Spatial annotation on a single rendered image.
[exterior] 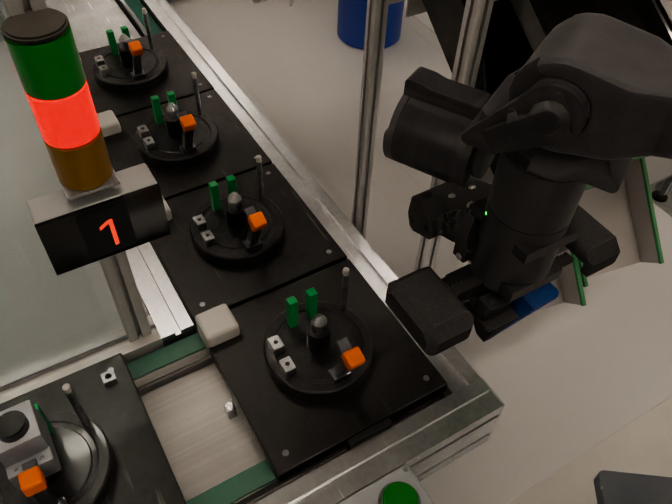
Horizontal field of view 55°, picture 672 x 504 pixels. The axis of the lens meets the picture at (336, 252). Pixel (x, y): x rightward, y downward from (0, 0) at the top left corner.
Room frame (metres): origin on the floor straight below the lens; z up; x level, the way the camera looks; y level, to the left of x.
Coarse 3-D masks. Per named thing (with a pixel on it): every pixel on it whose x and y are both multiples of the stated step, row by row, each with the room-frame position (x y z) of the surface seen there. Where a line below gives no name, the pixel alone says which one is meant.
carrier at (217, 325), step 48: (288, 288) 0.56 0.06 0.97; (336, 288) 0.56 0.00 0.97; (240, 336) 0.47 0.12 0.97; (288, 336) 0.46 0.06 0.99; (336, 336) 0.47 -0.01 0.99; (384, 336) 0.48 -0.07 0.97; (240, 384) 0.40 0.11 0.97; (288, 384) 0.39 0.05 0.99; (336, 384) 0.40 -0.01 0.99; (384, 384) 0.41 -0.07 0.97; (432, 384) 0.42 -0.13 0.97; (288, 432) 0.34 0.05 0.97; (336, 432) 0.34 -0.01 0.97
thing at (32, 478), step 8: (24, 464) 0.25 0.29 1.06; (32, 464) 0.25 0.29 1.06; (24, 472) 0.24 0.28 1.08; (32, 472) 0.24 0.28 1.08; (40, 472) 0.24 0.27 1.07; (24, 480) 0.23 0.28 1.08; (32, 480) 0.23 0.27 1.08; (40, 480) 0.23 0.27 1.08; (24, 488) 0.22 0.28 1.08; (32, 488) 0.22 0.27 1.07; (40, 488) 0.23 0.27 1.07; (48, 488) 0.24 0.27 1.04; (32, 496) 0.22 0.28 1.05; (40, 496) 0.23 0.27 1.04; (48, 496) 0.23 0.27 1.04
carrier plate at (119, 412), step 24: (120, 360) 0.43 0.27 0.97; (48, 384) 0.39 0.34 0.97; (72, 384) 0.39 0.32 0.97; (96, 384) 0.39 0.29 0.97; (120, 384) 0.39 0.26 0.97; (0, 408) 0.35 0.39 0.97; (48, 408) 0.36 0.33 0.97; (72, 408) 0.36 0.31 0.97; (96, 408) 0.36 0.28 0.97; (120, 408) 0.36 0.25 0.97; (144, 408) 0.36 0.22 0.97; (120, 432) 0.33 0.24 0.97; (144, 432) 0.33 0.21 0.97; (120, 456) 0.30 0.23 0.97; (144, 456) 0.30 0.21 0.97; (120, 480) 0.28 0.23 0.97; (144, 480) 0.28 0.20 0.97; (168, 480) 0.28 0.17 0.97
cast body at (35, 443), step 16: (0, 416) 0.28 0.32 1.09; (16, 416) 0.28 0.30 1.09; (32, 416) 0.29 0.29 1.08; (0, 432) 0.27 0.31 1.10; (16, 432) 0.27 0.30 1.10; (32, 432) 0.27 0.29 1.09; (48, 432) 0.30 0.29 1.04; (0, 448) 0.26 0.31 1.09; (16, 448) 0.26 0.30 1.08; (32, 448) 0.26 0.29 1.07; (48, 448) 0.27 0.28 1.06; (16, 464) 0.25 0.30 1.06; (48, 464) 0.26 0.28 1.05; (16, 480) 0.24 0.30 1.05
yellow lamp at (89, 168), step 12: (96, 144) 0.45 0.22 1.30; (60, 156) 0.43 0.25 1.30; (72, 156) 0.43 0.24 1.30; (84, 156) 0.44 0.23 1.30; (96, 156) 0.44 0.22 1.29; (108, 156) 0.46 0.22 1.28; (60, 168) 0.43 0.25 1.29; (72, 168) 0.43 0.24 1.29; (84, 168) 0.43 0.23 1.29; (96, 168) 0.44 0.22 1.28; (108, 168) 0.45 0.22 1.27; (60, 180) 0.44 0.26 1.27; (72, 180) 0.43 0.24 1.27; (84, 180) 0.43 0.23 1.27; (96, 180) 0.44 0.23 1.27
